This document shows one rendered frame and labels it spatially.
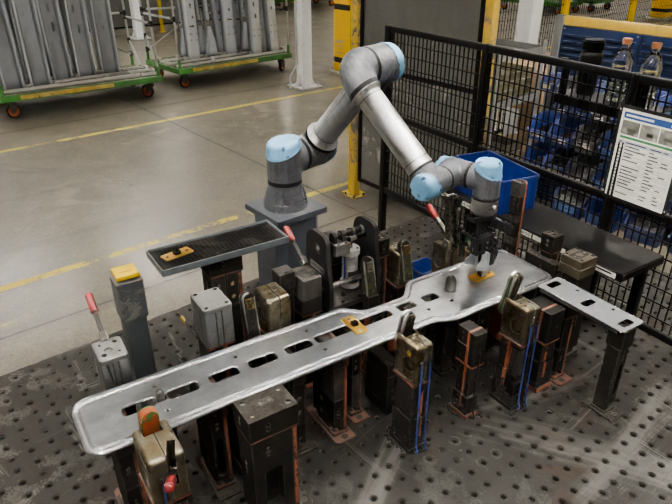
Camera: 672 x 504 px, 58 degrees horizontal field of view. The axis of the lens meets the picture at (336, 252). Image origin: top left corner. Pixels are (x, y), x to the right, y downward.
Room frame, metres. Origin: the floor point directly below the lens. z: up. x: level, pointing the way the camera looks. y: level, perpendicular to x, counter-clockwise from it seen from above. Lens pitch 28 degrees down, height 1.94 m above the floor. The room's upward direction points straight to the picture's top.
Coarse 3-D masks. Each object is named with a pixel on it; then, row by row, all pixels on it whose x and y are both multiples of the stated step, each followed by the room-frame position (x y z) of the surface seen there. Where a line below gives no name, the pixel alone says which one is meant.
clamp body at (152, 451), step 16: (160, 432) 0.90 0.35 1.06; (144, 448) 0.85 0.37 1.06; (160, 448) 0.86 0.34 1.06; (176, 448) 0.85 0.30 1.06; (144, 464) 0.83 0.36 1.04; (160, 464) 0.82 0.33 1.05; (176, 464) 0.84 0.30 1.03; (144, 480) 0.86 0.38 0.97; (160, 480) 0.82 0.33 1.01; (160, 496) 0.82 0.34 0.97; (176, 496) 0.83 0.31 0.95
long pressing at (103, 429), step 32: (512, 256) 1.74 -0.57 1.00; (416, 288) 1.54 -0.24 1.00; (480, 288) 1.54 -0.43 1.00; (320, 320) 1.37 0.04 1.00; (384, 320) 1.37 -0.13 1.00; (416, 320) 1.37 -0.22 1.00; (448, 320) 1.39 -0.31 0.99; (224, 352) 1.23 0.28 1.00; (256, 352) 1.23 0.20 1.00; (320, 352) 1.23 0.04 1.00; (352, 352) 1.24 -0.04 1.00; (128, 384) 1.11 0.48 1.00; (160, 384) 1.11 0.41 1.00; (224, 384) 1.11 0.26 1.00; (256, 384) 1.11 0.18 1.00; (96, 416) 1.01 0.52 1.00; (128, 416) 1.01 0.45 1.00; (160, 416) 1.01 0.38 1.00; (192, 416) 1.01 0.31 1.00; (96, 448) 0.92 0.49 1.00
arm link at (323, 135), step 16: (368, 48) 1.78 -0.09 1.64; (384, 48) 1.82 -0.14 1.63; (384, 64) 1.77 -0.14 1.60; (400, 64) 1.83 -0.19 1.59; (384, 80) 1.79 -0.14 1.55; (336, 112) 1.90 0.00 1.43; (352, 112) 1.89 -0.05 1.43; (320, 128) 1.95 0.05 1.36; (336, 128) 1.92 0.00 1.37; (320, 144) 1.95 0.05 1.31; (336, 144) 1.99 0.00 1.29; (320, 160) 1.98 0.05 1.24
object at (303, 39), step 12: (300, 0) 8.49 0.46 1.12; (300, 12) 8.49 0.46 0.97; (300, 24) 8.50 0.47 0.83; (300, 36) 8.51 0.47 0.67; (300, 48) 8.51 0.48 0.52; (300, 60) 8.52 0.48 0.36; (300, 72) 8.52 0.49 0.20; (288, 84) 8.62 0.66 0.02; (300, 84) 8.53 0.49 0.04; (312, 84) 8.62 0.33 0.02
